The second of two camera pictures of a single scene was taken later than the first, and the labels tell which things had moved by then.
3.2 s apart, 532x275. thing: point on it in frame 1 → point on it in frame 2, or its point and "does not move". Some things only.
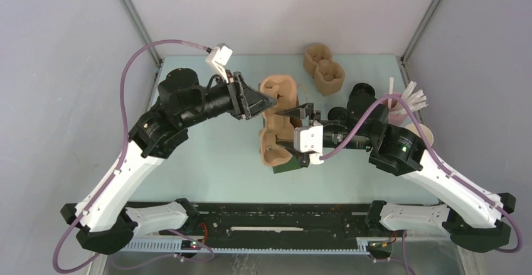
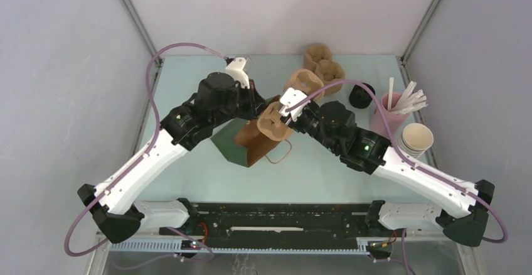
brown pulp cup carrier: (283, 90) → (276, 126)
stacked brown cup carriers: (329, 75) does not move
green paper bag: (293, 166) → (243, 141)
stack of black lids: (362, 93) does not move
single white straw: (391, 90) does not move
